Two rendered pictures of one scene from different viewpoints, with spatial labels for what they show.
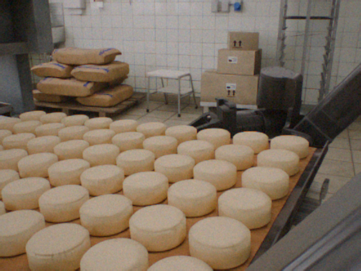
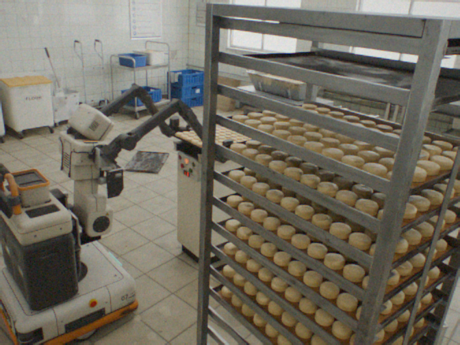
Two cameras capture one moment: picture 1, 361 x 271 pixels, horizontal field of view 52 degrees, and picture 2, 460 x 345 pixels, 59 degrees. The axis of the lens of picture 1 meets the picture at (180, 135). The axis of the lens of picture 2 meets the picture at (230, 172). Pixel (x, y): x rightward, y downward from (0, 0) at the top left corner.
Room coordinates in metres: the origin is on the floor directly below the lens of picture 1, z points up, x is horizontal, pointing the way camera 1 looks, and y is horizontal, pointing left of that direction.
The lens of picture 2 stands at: (1.44, -2.46, 1.83)
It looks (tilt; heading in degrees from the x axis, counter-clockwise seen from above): 23 degrees down; 109
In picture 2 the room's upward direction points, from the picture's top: 3 degrees clockwise
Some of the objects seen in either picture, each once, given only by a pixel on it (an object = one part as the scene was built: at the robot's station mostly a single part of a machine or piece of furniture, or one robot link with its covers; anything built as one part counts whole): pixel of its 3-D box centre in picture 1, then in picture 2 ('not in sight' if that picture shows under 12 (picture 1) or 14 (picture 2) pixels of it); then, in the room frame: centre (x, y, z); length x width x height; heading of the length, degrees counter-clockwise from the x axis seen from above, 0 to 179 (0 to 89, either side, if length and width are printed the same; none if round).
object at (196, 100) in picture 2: not in sight; (186, 99); (-1.80, 4.27, 0.10); 0.60 x 0.40 x 0.20; 67
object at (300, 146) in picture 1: (289, 147); not in sight; (0.48, -0.15, 0.95); 0.05 x 0.05 x 0.02
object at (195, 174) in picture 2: not in sight; (188, 165); (0.33, -0.10, 0.77); 0.24 x 0.04 x 0.14; 150
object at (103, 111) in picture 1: (85, 103); not in sight; (4.32, 1.13, 0.06); 1.20 x 0.80 x 0.11; 71
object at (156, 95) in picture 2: not in sight; (142, 95); (-2.20, 3.40, 0.29); 0.56 x 0.38 x 0.20; 77
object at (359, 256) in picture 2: not in sight; (283, 210); (1.26, -1.49, 1.32); 0.64 x 0.03 x 0.03; 149
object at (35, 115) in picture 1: (33, 118); not in sight; (0.72, 0.30, 0.92); 0.05 x 0.05 x 0.02
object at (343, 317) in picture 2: not in sight; (277, 267); (1.26, -1.49, 1.14); 0.64 x 0.03 x 0.03; 149
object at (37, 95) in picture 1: (62, 91); not in sight; (4.41, 1.41, 0.19); 0.72 x 0.42 x 0.15; 161
